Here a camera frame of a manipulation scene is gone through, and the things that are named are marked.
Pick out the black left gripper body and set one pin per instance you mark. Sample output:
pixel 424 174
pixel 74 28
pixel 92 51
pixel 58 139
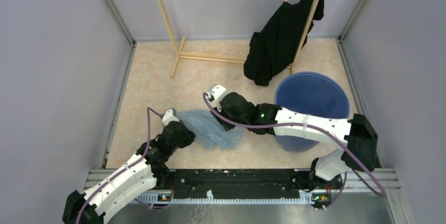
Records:
pixel 185 140

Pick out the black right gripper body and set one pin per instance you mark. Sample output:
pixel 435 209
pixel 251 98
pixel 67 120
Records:
pixel 226 124

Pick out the light blue plastic trash bag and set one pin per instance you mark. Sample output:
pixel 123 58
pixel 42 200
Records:
pixel 209 131

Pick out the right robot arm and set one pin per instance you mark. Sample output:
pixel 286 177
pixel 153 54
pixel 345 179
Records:
pixel 355 138

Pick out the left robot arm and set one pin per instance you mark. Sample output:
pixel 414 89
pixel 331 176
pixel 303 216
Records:
pixel 145 170

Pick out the blue plastic trash bin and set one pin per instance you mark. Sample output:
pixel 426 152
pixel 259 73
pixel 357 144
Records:
pixel 313 93

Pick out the black t-shirt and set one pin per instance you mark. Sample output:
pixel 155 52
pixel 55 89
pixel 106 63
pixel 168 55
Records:
pixel 274 48

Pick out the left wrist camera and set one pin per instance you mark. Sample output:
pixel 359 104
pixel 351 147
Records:
pixel 169 116

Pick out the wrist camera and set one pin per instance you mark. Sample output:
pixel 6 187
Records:
pixel 169 116
pixel 215 93

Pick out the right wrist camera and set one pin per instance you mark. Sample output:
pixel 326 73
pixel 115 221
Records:
pixel 215 93

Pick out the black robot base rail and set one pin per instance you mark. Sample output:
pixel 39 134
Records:
pixel 240 184

